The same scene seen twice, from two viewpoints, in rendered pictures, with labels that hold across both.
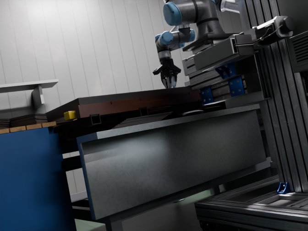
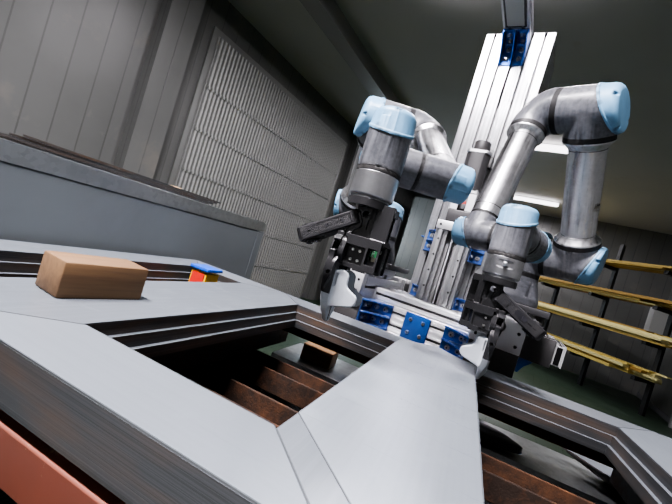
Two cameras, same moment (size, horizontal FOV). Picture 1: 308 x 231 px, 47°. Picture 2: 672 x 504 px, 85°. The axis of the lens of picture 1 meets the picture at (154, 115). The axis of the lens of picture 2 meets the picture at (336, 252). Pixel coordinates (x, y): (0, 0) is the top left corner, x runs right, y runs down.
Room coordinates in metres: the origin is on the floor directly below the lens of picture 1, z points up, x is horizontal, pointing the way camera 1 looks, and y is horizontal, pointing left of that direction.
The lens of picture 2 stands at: (2.93, 0.34, 1.04)
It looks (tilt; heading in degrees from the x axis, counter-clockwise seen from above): 1 degrees down; 239
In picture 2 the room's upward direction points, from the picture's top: 17 degrees clockwise
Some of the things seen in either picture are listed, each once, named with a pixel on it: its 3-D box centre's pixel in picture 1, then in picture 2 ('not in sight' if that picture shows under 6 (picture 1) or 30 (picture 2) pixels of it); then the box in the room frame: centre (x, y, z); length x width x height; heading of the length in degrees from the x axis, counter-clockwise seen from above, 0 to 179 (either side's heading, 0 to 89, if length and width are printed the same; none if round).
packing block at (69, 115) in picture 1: (71, 115); not in sight; (1.76, 0.40, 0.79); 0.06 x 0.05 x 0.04; 38
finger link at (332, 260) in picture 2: not in sight; (334, 266); (2.61, -0.17, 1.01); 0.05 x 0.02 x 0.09; 38
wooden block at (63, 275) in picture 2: not in sight; (95, 276); (2.93, -0.29, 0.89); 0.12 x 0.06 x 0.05; 30
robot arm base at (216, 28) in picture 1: (209, 30); (515, 286); (1.82, -0.37, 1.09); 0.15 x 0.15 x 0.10
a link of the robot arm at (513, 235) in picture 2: (162, 43); (514, 233); (2.24, -0.14, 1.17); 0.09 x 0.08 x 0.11; 12
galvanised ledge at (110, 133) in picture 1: (192, 118); (493, 443); (1.96, -0.20, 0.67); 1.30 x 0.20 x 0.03; 128
